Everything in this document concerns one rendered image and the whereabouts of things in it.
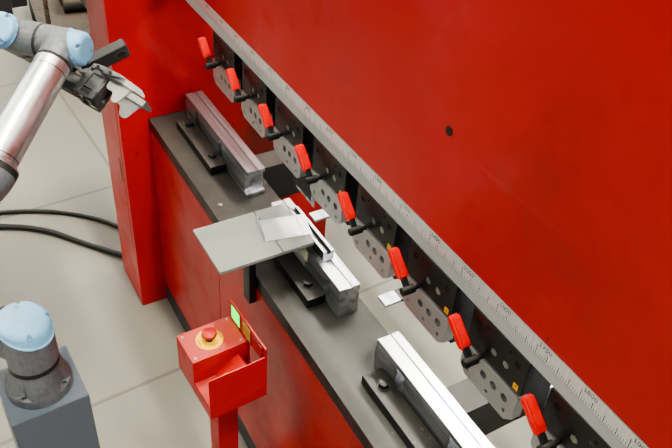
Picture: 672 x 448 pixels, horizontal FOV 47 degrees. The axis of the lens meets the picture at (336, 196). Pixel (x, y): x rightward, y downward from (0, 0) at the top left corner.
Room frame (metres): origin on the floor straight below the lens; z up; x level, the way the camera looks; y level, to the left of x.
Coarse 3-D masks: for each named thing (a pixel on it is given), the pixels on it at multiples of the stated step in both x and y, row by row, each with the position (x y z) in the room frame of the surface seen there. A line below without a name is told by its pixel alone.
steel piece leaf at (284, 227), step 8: (256, 216) 1.56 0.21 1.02; (288, 216) 1.59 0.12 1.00; (264, 224) 1.55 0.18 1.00; (272, 224) 1.56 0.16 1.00; (280, 224) 1.56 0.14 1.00; (288, 224) 1.56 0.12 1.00; (296, 224) 1.56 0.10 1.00; (264, 232) 1.52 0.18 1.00; (272, 232) 1.52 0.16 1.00; (280, 232) 1.53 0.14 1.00; (288, 232) 1.53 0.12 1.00; (296, 232) 1.53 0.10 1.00; (264, 240) 1.48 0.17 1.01; (272, 240) 1.49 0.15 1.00
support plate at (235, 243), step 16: (272, 208) 1.63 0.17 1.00; (224, 224) 1.54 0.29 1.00; (240, 224) 1.55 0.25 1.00; (256, 224) 1.55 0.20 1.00; (208, 240) 1.47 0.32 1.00; (224, 240) 1.48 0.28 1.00; (240, 240) 1.48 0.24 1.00; (256, 240) 1.49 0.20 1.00; (288, 240) 1.50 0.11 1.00; (304, 240) 1.50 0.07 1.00; (208, 256) 1.42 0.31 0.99; (224, 256) 1.42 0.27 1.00; (240, 256) 1.42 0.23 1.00; (256, 256) 1.43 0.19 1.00; (272, 256) 1.44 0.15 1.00; (224, 272) 1.37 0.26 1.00
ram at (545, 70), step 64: (192, 0) 2.11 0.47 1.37; (256, 0) 1.74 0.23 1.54; (320, 0) 1.48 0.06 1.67; (384, 0) 1.29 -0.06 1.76; (448, 0) 1.15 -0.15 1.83; (512, 0) 1.03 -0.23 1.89; (576, 0) 0.94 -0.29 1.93; (640, 0) 0.86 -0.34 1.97; (320, 64) 1.47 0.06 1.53; (384, 64) 1.28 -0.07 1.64; (448, 64) 1.13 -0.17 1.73; (512, 64) 1.01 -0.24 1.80; (576, 64) 0.92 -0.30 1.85; (640, 64) 0.84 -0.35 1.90; (384, 128) 1.26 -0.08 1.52; (448, 128) 1.10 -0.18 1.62; (512, 128) 0.99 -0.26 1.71; (576, 128) 0.89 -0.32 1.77; (640, 128) 0.81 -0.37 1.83; (448, 192) 1.08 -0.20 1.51; (512, 192) 0.96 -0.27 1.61; (576, 192) 0.86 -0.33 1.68; (640, 192) 0.79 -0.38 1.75; (512, 256) 0.93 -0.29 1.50; (576, 256) 0.84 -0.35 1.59; (640, 256) 0.76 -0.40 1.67; (576, 320) 0.81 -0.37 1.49; (640, 320) 0.73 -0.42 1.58; (640, 384) 0.70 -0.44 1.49
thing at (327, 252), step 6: (294, 210) 1.64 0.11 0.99; (300, 210) 1.63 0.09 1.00; (306, 216) 1.60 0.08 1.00; (312, 228) 1.56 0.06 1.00; (312, 234) 1.53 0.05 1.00; (318, 234) 1.53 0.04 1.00; (318, 240) 1.52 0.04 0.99; (324, 240) 1.51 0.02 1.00; (312, 246) 1.51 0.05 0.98; (318, 246) 1.49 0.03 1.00; (324, 246) 1.50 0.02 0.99; (330, 246) 1.49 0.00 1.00; (318, 252) 1.48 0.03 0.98; (324, 252) 1.46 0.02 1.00; (330, 252) 1.47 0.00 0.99; (324, 258) 1.46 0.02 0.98; (330, 258) 1.47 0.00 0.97
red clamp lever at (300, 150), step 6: (300, 144) 1.48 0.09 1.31; (300, 150) 1.46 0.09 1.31; (300, 156) 1.45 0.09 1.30; (306, 156) 1.46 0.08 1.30; (300, 162) 1.45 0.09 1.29; (306, 162) 1.44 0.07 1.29; (306, 168) 1.44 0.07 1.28; (306, 174) 1.43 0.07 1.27; (306, 180) 1.41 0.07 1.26; (312, 180) 1.42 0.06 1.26
